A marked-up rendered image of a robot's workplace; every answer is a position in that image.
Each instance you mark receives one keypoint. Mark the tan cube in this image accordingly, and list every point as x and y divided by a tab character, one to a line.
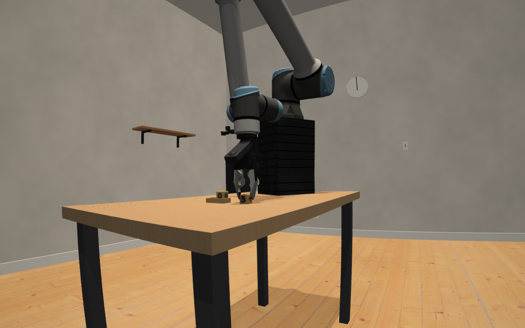
245	199
222	194

